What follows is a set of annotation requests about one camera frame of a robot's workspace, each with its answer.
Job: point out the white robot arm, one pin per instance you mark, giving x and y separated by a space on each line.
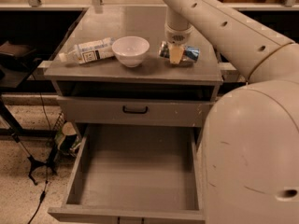
250 143

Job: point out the white labelled plastic bottle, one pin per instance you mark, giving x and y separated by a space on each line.
89 51

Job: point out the open grey middle drawer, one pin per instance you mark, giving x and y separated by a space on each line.
127 174

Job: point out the white ceramic bowl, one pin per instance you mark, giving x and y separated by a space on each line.
131 51

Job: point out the grey drawer cabinet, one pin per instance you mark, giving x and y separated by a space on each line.
154 79

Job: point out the black drawer handle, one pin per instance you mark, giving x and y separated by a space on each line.
128 110

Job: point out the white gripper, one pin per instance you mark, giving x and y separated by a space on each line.
177 36

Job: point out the black device on left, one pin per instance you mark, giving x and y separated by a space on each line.
17 63

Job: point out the blue silver redbull can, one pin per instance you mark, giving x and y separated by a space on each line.
190 54

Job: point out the closed grey top drawer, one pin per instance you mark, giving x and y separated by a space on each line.
109 111

